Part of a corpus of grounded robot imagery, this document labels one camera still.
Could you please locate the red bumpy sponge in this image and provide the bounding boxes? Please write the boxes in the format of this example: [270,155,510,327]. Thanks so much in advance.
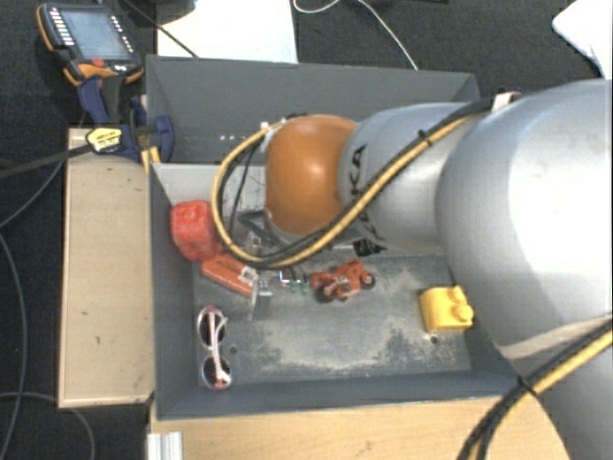
[169,199,222,264]

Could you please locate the orange flat packet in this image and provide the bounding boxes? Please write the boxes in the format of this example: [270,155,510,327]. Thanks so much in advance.
[199,253,257,298]

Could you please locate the white-rimmed sunglasses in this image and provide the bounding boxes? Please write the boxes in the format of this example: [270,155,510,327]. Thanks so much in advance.
[195,304,235,393]

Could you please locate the red toy motorcycle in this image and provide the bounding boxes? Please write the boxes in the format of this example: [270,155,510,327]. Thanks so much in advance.
[309,258,377,305]

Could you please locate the black cylinder on white bracket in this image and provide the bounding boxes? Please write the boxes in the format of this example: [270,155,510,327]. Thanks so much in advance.
[334,237,388,259]

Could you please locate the grey metal bin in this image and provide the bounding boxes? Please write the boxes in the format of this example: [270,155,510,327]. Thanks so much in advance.
[143,54,519,422]

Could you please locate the pale wood board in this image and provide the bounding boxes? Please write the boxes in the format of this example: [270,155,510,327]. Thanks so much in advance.
[57,126,157,409]

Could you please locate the yellow toy brick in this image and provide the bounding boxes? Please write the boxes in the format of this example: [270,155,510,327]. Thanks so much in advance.
[418,285,476,333]

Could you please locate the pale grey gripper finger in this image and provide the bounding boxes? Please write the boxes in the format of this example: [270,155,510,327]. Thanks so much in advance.
[250,276,275,321]

